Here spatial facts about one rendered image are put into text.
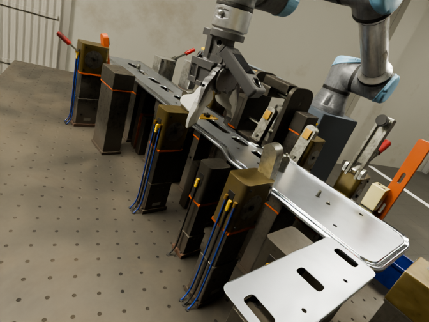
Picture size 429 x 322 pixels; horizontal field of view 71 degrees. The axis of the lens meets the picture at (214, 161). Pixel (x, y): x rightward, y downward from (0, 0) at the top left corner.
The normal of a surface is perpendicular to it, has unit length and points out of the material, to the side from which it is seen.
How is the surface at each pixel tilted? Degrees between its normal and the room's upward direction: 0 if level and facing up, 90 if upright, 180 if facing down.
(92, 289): 0
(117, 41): 90
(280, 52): 90
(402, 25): 90
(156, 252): 0
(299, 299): 0
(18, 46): 90
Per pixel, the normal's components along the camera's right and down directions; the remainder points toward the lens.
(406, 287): -0.74, 0.06
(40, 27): 0.33, 0.50
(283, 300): 0.30, -0.86
